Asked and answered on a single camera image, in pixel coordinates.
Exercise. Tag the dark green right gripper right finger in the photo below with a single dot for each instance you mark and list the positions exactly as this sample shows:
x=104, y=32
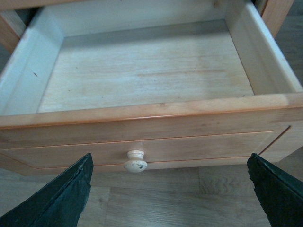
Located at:
x=279, y=193

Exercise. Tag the light wooden nightstand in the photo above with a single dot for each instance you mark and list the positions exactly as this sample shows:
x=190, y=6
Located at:
x=273, y=13

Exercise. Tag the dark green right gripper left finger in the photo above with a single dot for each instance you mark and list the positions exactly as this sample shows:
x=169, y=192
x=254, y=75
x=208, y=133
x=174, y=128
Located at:
x=59, y=203

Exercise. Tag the wooden drawer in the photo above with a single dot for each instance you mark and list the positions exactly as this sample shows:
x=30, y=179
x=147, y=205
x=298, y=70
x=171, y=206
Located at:
x=186, y=82

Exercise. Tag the round knob of drawer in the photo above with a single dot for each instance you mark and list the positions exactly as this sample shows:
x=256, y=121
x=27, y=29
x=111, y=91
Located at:
x=135, y=162

